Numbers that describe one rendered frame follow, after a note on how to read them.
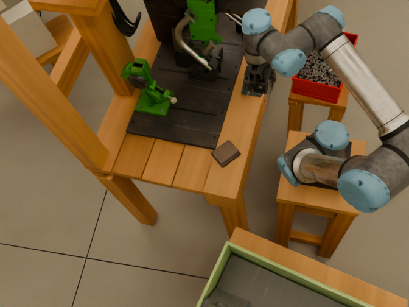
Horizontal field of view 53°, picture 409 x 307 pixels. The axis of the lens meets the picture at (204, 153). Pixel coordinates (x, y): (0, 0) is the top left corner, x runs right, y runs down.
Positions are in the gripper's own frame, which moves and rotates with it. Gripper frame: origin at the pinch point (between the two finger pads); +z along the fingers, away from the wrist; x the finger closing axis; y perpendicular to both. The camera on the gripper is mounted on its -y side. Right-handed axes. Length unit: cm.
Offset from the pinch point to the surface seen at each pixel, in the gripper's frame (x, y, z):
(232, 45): -26, -49, 39
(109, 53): -66, -13, 10
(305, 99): 13, -31, 49
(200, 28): -35, -37, 16
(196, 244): -36, 30, 129
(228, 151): -12.6, 7.7, 36.3
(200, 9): -34, -39, 8
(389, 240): 71, 0, 129
